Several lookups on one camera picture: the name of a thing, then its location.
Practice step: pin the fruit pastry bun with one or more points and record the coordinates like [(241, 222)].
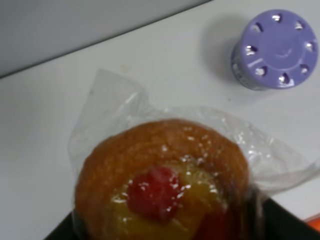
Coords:
[(176, 174)]

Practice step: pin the orange object at edge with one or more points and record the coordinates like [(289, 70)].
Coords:
[(314, 222)]

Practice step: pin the purple air freshener container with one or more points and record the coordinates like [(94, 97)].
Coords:
[(278, 49)]

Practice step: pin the black tray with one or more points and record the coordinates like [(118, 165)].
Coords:
[(279, 225)]

